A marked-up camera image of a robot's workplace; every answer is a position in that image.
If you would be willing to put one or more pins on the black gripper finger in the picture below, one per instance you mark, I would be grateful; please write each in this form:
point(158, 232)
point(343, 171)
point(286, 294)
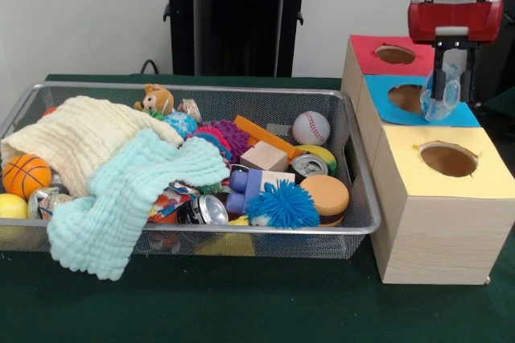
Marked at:
point(438, 85)
point(466, 85)

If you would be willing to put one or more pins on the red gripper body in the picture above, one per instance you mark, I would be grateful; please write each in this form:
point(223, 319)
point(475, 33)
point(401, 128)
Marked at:
point(454, 17)

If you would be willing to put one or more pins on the clear plastic packet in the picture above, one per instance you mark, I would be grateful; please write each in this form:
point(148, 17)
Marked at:
point(450, 95)

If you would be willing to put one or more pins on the mint green cloth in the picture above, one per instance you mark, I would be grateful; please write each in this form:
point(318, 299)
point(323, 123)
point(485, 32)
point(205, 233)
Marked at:
point(100, 218)

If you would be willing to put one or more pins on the wooden box with three holes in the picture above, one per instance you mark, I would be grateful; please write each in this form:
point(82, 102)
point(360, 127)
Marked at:
point(434, 234)

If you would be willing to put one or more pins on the clear mesh bin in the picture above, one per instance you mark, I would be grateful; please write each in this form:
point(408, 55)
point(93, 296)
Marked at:
point(281, 244)

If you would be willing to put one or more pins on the dark green table cloth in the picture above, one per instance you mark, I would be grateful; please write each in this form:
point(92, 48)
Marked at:
point(201, 302)
point(503, 103)

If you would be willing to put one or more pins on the white toy baseball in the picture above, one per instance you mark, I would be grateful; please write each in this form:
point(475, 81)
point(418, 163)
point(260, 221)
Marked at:
point(311, 129)

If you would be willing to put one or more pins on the toy hamburger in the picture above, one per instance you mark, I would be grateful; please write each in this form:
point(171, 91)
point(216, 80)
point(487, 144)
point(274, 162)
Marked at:
point(326, 196)

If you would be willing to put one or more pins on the wooden cube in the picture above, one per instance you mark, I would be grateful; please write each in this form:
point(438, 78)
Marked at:
point(263, 155)

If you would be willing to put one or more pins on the blue spiky ball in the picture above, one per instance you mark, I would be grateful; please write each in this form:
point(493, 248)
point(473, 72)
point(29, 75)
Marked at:
point(283, 204)

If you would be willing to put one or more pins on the brown teddy bear toy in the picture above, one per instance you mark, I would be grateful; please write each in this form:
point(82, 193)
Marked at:
point(155, 99)

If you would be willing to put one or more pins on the cream knitted cloth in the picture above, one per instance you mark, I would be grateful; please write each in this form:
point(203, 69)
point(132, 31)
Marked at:
point(80, 133)

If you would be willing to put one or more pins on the orange toy basketball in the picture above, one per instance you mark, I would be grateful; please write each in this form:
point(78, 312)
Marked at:
point(24, 176)

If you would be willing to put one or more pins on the yellow ball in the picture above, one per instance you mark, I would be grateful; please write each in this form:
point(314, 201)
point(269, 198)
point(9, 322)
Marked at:
point(12, 206)

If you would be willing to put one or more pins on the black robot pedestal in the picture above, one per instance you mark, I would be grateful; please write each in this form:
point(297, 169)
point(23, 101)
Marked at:
point(241, 17)

